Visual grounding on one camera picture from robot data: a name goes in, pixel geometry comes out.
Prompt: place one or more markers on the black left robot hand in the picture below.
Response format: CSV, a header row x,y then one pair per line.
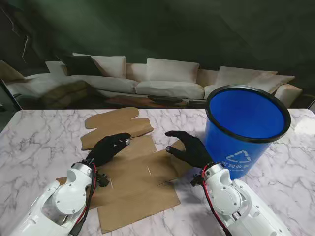
x,y
105,150

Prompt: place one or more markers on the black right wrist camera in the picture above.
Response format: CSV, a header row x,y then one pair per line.
x,y
197,182

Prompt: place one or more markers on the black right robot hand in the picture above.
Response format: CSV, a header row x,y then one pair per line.
x,y
194,150

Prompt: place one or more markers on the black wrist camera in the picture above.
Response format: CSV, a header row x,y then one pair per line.
x,y
102,180
197,182

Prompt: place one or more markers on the printed sofa backdrop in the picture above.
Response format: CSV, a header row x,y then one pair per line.
x,y
157,29

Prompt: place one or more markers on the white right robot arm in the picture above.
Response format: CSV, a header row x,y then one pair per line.
x,y
226,196

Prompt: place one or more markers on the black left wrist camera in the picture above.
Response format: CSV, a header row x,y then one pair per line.
x,y
102,180

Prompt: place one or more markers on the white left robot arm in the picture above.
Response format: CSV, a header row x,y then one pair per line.
x,y
66,194

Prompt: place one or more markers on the blue recycling bin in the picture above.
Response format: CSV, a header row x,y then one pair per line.
x,y
221,150

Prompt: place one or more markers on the brown cardboard box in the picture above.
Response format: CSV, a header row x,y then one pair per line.
x,y
137,177

